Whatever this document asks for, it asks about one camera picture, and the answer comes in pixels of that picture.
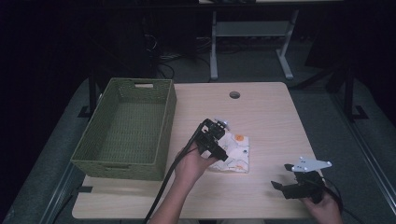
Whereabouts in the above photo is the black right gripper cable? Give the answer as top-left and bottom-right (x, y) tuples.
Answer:
(321, 176), (366, 224)

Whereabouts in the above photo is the person's left hand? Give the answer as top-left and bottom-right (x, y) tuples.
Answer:
(174, 143), (219, 189)

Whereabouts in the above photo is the black metal stand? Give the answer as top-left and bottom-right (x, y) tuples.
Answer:
(325, 66), (370, 123)
(77, 69), (101, 119)

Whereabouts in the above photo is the person's right hand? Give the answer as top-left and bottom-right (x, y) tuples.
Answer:
(301, 189), (344, 224)

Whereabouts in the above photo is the green woven basket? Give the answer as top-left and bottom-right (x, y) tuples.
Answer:
(70, 77), (177, 182)

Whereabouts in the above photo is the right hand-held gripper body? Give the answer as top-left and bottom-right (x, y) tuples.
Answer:
(290, 156), (332, 204)

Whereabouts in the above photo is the white printed cloth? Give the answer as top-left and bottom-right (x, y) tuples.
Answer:
(206, 130), (250, 175)

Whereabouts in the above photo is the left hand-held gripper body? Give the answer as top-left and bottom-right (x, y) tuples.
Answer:
(195, 118), (232, 153)

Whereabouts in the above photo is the grey metal desk frame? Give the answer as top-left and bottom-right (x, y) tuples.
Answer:
(208, 8), (301, 82)

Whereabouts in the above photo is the bundle of floor cables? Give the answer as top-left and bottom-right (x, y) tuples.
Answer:
(146, 32), (214, 80)

